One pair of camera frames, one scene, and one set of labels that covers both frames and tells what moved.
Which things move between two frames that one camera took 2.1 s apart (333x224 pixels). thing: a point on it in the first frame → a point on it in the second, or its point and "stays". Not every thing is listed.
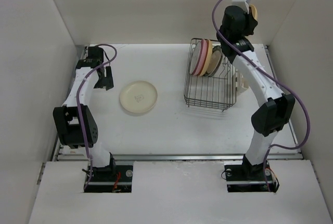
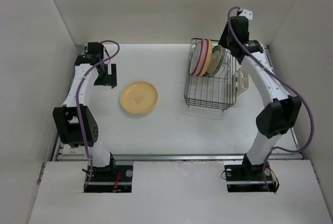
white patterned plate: (195, 57) stays
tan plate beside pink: (208, 58) stays
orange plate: (254, 12) → (138, 97)
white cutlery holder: (240, 83) stays
